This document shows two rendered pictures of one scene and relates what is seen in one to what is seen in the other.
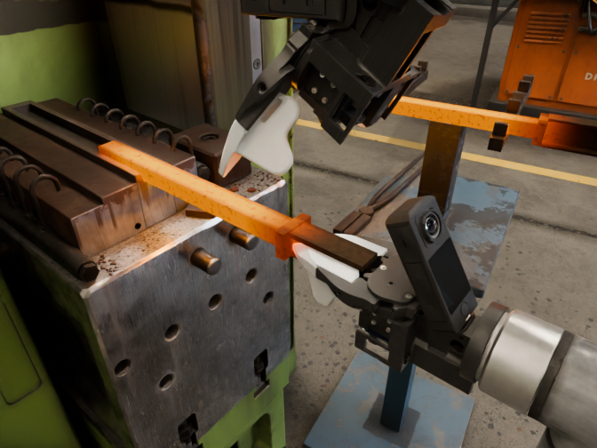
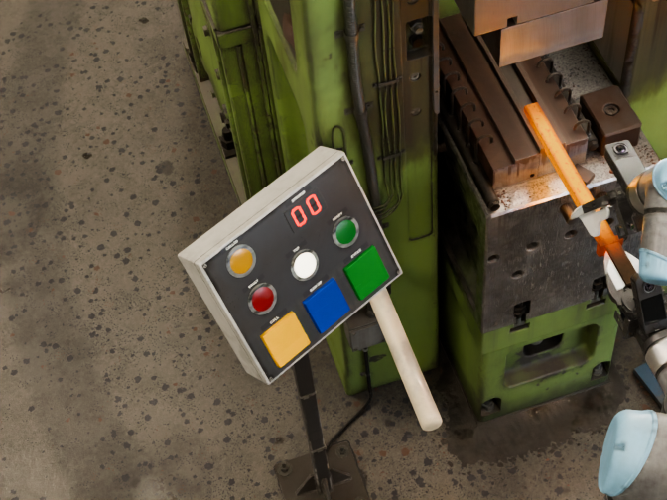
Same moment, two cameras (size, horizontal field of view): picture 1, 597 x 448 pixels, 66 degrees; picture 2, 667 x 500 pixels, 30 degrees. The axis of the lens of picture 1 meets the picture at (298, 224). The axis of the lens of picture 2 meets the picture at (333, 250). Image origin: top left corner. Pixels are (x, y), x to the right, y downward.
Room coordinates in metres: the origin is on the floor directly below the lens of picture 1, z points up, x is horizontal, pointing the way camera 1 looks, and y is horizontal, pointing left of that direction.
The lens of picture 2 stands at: (-0.90, -0.39, 2.90)
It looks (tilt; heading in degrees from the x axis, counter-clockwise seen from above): 55 degrees down; 38
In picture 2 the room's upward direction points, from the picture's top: 7 degrees counter-clockwise
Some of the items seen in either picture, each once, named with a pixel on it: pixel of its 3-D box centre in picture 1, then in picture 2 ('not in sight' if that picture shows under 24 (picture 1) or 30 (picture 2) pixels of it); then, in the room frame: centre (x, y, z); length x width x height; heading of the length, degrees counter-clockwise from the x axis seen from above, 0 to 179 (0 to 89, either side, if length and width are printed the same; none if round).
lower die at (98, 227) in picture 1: (66, 160); (499, 89); (0.69, 0.38, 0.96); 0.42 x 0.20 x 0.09; 51
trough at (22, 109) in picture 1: (75, 135); (511, 74); (0.71, 0.36, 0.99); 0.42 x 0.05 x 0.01; 51
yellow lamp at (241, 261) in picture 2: not in sight; (241, 261); (-0.04, 0.50, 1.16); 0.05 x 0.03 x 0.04; 141
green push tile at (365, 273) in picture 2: not in sight; (365, 272); (0.14, 0.36, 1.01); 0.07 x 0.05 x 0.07; 166
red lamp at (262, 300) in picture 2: not in sight; (262, 299); (-0.05, 0.46, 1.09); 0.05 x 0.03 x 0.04; 141
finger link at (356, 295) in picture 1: (360, 284); (621, 292); (0.33, -0.06, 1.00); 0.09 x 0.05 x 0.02; 53
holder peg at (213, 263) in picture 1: (206, 261); (569, 214); (0.53, 0.13, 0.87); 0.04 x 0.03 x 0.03; 51
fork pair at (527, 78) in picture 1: (470, 75); not in sight; (0.94, -0.35, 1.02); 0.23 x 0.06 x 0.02; 60
